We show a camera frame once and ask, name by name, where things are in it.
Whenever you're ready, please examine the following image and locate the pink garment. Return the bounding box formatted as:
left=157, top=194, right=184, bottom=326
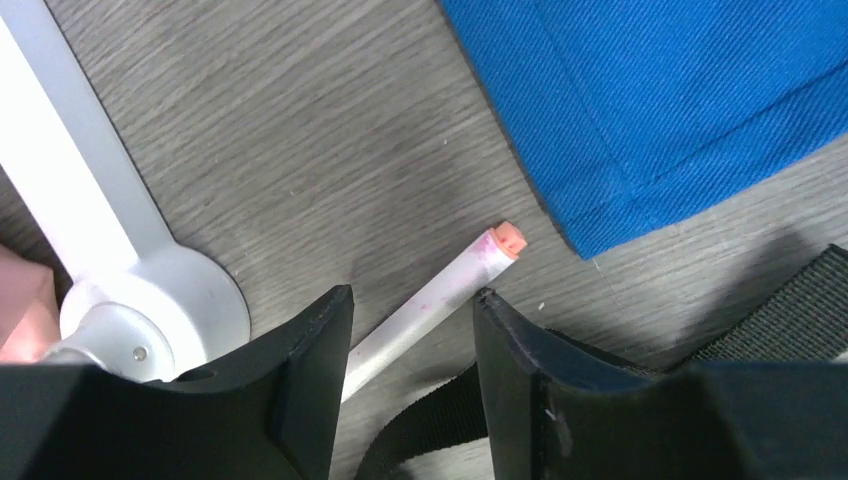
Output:
left=1, top=247, right=61, bottom=364

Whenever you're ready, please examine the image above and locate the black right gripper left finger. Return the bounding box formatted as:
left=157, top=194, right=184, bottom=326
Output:
left=1, top=285, right=354, bottom=479

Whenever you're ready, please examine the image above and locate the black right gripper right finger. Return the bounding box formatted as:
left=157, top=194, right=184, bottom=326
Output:
left=473, top=289, right=847, bottom=479

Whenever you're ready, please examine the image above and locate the white pink pen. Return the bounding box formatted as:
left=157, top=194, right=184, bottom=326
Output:
left=341, top=221, right=528, bottom=402

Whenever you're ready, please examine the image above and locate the metal clothes rack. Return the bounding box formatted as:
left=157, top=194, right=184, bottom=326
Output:
left=1, top=1, right=251, bottom=382

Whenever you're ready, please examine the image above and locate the cream canvas backpack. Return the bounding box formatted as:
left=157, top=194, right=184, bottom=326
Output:
left=356, top=245, right=847, bottom=479

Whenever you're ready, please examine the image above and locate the blue cloth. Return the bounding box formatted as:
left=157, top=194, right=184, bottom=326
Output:
left=441, top=1, right=847, bottom=259

